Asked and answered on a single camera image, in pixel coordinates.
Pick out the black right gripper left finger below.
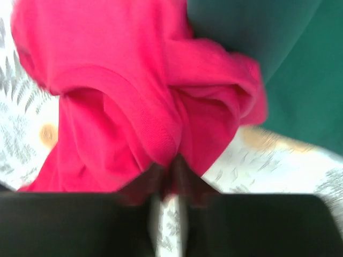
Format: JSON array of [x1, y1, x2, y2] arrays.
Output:
[[1, 164, 170, 256]]

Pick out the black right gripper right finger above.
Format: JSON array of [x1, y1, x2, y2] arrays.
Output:
[[171, 155, 342, 256]]

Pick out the floral patterned table mat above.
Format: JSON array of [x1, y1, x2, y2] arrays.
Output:
[[1, 15, 342, 226]]

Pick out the dark green hanging shorts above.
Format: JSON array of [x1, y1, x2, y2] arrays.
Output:
[[187, 0, 342, 154]]

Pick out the magenta t shirt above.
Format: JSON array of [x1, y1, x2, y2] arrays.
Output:
[[11, 1, 267, 192]]

